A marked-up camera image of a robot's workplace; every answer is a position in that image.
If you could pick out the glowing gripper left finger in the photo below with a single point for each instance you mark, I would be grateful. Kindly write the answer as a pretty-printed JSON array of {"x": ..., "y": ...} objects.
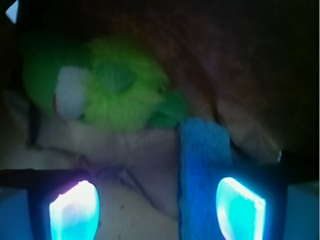
[{"x": 52, "y": 204}]

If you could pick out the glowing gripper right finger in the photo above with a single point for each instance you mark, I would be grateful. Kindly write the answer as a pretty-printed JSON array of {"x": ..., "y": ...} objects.
[{"x": 268, "y": 202}]

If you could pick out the blue sponge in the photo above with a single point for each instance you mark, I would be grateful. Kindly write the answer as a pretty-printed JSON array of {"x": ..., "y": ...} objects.
[{"x": 203, "y": 145}]

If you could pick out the green plush fish toy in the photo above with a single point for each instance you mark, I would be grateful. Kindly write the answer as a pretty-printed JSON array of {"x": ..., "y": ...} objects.
[{"x": 108, "y": 82}]

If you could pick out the brown paper lined bin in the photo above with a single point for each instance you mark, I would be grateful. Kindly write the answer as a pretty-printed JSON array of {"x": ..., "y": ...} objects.
[{"x": 252, "y": 65}]

